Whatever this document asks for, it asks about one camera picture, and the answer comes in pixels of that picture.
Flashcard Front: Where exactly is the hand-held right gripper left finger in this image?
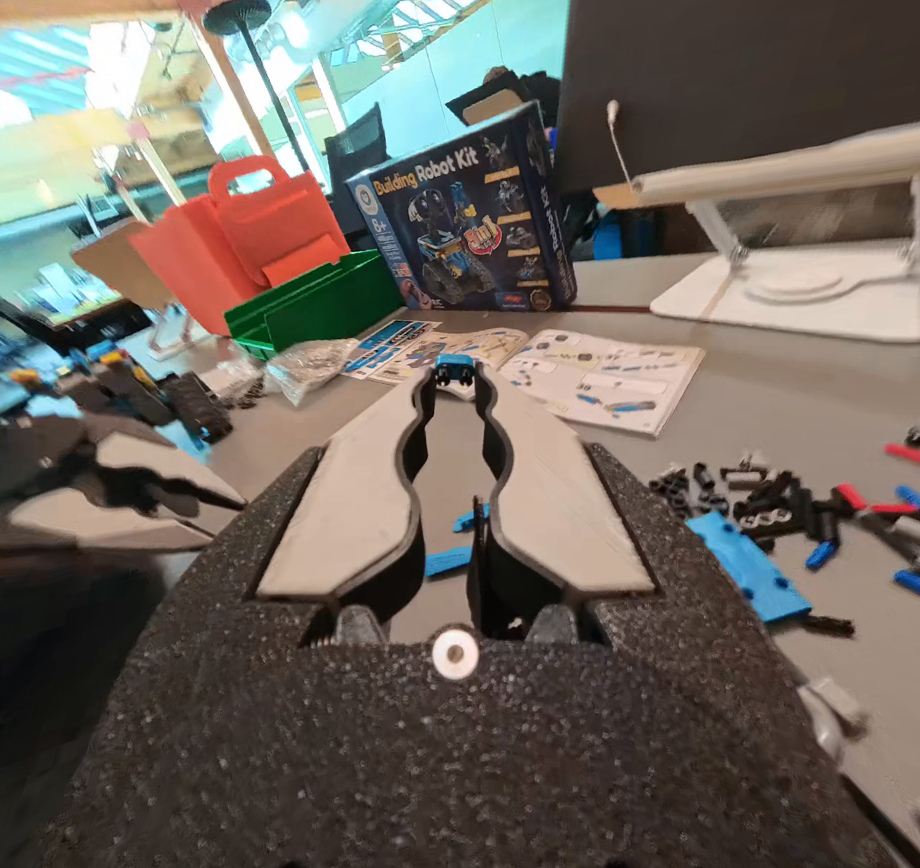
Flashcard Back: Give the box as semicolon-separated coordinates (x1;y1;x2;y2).
256;367;437;621

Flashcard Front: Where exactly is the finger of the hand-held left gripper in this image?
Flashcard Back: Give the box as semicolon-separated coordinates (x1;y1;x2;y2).
95;433;249;513
7;487;214;553

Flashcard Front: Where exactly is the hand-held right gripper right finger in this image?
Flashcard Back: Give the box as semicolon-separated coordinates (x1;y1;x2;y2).
471;362;656;639

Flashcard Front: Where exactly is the pile of small building pieces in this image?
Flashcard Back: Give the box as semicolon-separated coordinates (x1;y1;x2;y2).
647;422;920;764

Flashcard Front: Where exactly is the grey desk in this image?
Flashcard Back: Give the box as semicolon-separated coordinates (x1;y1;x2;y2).
574;253;920;346
115;307;920;855

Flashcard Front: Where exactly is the tracked robot model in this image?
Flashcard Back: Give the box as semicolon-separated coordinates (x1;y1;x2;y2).
0;339;236;453

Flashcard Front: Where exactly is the open instruction booklet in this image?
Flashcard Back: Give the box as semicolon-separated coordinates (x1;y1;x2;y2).
379;326;707;440

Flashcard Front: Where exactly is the clear bubble wrap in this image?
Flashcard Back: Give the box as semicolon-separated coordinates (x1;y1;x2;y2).
264;338;362;407

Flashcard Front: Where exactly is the blue sticker sheet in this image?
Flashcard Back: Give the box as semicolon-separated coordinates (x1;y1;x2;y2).
343;319;441;382

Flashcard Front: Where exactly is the tan cardboard sheet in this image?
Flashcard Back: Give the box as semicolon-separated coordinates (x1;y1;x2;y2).
70;220;175;313

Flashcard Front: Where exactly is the green container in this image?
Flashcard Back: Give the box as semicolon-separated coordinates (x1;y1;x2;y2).
223;249;408;363

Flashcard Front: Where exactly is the orange plastic case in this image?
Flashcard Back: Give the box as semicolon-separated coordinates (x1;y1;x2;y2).
128;155;355;338

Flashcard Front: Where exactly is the dark blue toy box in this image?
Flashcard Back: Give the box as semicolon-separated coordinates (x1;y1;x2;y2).
345;100;578;313

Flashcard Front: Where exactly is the white folding stand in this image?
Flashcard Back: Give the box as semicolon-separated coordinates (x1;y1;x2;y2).
606;99;920;346

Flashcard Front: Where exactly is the black office chair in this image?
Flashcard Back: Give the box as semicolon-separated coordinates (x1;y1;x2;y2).
324;102;394;198

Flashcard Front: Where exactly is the black floor lamp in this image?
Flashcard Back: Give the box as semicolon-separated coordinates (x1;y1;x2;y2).
202;0;311;173

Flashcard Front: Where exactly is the black flat device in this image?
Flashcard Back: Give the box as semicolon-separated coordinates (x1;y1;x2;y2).
555;0;920;198

